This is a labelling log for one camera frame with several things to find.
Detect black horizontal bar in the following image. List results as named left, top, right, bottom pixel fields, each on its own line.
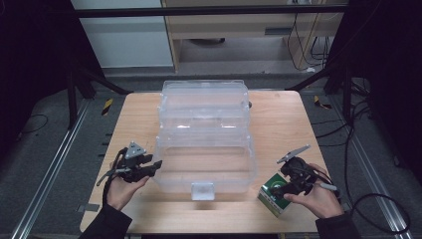
left=74, top=4, right=349, bottom=18

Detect metal floor rail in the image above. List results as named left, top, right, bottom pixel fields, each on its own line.
left=11, top=99, right=91, bottom=239
left=327, top=96, right=416, bottom=239

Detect white cabinet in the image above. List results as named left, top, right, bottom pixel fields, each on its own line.
left=70, top=0, right=174, bottom=69

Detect yellow black striped tape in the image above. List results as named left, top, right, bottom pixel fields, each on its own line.
left=313, top=95, right=332, bottom=111
left=101, top=98, right=114, bottom=118

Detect light wooden desk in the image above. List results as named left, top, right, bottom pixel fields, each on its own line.
left=161, top=0, right=349, bottom=73

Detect thin black floor cable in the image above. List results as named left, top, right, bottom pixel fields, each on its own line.
left=18, top=114, right=50, bottom=135

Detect looped black floor cable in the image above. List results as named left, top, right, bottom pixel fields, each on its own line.
left=342, top=109, right=412, bottom=235

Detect black metal stand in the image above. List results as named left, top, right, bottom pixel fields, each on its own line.
left=64, top=56, right=133, bottom=130
left=285, top=63, right=354, bottom=123

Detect black curtain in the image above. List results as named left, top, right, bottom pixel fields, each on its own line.
left=0, top=0, right=101, bottom=157
left=327, top=0, right=422, bottom=183

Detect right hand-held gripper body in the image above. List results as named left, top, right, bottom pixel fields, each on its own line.
left=276, top=143, right=319, bottom=196

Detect green box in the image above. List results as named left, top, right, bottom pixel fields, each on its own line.
left=257, top=172, right=294, bottom=219

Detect person's left hand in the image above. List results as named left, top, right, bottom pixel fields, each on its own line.
left=105, top=174, right=150, bottom=212

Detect clear plastic storage box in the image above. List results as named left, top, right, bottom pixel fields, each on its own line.
left=151, top=79, right=259, bottom=202

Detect black cables under desk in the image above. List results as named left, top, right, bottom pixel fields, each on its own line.
left=287, top=13, right=332, bottom=73

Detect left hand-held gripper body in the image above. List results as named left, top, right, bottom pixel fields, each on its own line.
left=115, top=140, right=154, bottom=183

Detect person's right hand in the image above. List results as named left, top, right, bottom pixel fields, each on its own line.
left=283, top=162, right=344, bottom=220

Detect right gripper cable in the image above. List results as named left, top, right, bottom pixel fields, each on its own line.
left=310, top=163, right=343, bottom=200

